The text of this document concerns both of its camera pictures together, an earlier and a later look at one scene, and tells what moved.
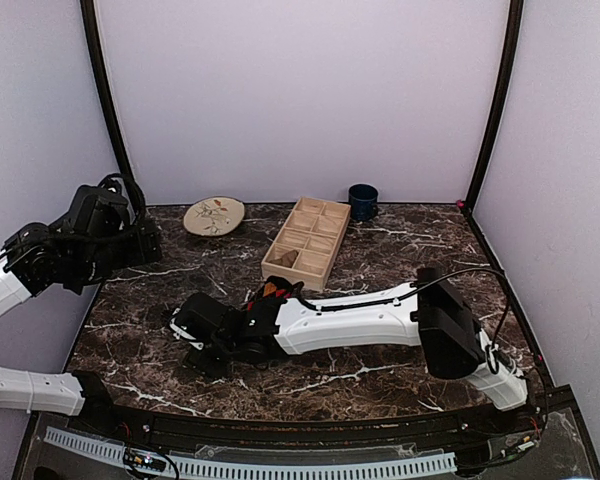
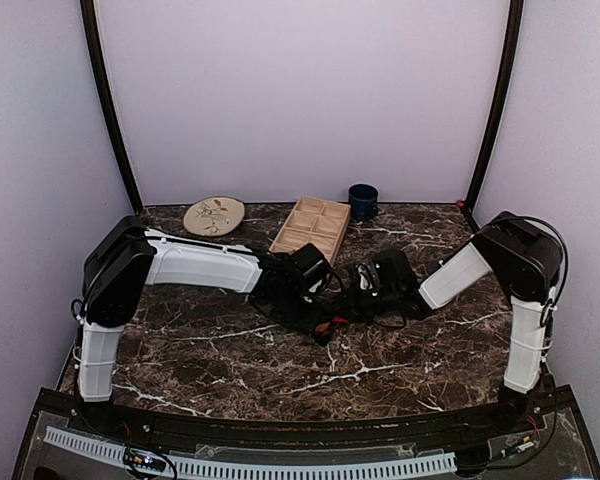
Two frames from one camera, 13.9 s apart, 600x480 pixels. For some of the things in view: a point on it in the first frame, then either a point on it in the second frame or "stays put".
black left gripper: (136, 253) → (308, 325)
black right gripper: (210, 368) → (351, 300)
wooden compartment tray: (307, 244) stays put
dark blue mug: (363, 199) stays put
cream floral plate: (214, 216) stays put
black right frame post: (466, 205) stays put
